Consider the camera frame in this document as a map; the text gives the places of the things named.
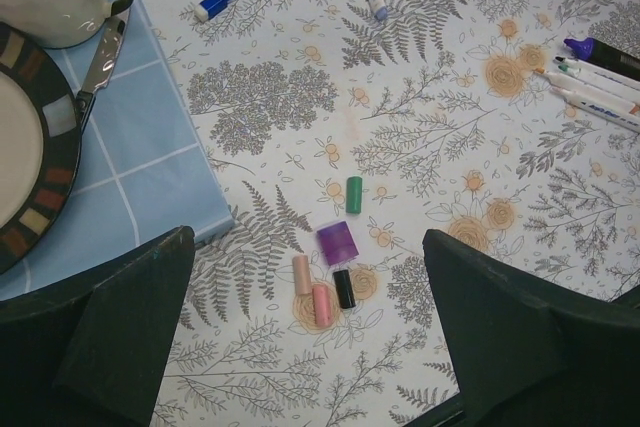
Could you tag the pink pen cap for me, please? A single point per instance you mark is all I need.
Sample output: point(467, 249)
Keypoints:
point(322, 305)

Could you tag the orange cap marker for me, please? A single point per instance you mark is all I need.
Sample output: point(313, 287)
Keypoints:
point(567, 83)

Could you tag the dark rimmed plate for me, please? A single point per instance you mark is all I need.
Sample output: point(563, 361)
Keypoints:
point(40, 144)

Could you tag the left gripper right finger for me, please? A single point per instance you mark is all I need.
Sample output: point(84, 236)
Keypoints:
point(527, 352)

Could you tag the purple pen cap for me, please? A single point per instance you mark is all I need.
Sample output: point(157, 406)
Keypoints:
point(336, 243)

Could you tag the metal knife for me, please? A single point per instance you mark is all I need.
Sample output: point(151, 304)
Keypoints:
point(101, 67)

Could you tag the floral tablecloth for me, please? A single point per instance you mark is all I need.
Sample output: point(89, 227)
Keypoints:
point(438, 109)

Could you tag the blue checkered placemat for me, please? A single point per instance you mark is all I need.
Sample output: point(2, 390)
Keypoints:
point(143, 172)

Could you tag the black pen cap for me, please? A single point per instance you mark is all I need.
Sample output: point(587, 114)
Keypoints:
point(344, 289)

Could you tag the purple cap marker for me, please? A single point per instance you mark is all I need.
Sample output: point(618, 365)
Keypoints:
point(603, 55)

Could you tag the black cap marker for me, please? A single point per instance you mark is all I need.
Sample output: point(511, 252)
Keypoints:
point(574, 63)

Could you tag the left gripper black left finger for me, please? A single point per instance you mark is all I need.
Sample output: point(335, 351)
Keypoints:
point(91, 350)

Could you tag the green pen cap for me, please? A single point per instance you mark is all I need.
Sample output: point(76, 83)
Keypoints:
point(354, 192)

